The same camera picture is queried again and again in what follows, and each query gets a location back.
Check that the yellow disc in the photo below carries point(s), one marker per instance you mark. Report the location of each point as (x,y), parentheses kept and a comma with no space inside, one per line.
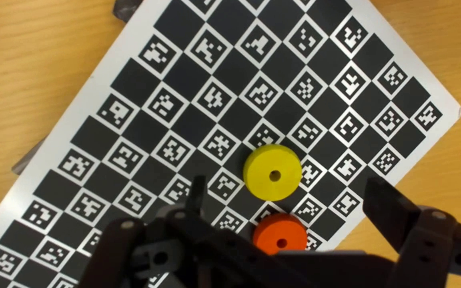
(273,172)

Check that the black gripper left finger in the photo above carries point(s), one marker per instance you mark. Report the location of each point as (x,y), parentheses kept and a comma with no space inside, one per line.
(135,250)

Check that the orange disc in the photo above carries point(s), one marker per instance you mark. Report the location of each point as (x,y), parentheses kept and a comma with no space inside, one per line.
(281,239)

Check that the black white calibration board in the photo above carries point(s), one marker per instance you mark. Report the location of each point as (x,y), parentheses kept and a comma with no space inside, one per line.
(188,106)

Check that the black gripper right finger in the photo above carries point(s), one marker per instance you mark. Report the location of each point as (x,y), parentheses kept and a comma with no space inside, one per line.
(428,241)

